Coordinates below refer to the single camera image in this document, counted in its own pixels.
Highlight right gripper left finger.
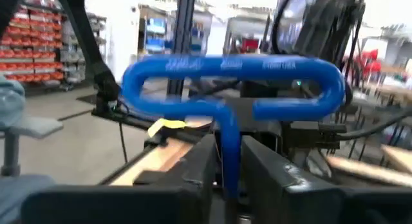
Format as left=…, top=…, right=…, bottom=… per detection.
left=133, top=133, right=223, bottom=224

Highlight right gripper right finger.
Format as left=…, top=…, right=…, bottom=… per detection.
left=241, top=135, right=341, bottom=224

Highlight yellow tape tag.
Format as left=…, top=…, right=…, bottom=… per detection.
left=147, top=118, right=187, bottom=138

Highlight blue bin shelves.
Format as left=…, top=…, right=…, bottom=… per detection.
left=138, top=16, right=168, bottom=54

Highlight grey storage shelves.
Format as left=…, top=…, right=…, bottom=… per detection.
left=61, top=14, right=107, bottom=86

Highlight blue grey office chair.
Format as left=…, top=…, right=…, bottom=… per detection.
left=0, top=75, right=65, bottom=224

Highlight red storage shelves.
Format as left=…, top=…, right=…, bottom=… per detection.
left=0, top=0, right=65, bottom=86

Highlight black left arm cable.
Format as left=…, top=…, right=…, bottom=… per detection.
left=334, top=107, right=412, bottom=142

